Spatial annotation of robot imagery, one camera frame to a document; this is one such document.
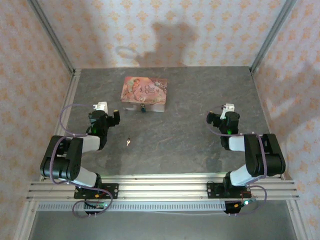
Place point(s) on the small metal key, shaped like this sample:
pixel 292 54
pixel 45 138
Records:
pixel 128 142

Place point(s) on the small blue padlock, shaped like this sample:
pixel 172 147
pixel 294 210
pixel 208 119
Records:
pixel 143 109

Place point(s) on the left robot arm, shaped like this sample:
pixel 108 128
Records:
pixel 70 160

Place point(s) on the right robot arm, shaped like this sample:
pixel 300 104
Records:
pixel 260 155

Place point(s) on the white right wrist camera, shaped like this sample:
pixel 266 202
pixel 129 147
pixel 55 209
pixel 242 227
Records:
pixel 228 108

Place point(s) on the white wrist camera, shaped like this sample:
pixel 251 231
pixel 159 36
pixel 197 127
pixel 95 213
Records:
pixel 101 106
pixel 228 108

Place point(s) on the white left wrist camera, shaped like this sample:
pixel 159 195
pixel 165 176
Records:
pixel 101 106

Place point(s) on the aluminium table side rail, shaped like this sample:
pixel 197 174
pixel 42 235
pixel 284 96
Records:
pixel 72 85
pixel 255 81

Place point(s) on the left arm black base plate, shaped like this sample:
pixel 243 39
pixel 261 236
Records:
pixel 110 191

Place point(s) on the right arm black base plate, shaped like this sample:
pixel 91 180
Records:
pixel 215 190

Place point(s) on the aluminium cross rail beam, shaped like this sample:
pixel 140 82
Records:
pixel 162 188

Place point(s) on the aluminium frame post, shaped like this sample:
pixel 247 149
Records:
pixel 53 37
pixel 271 37

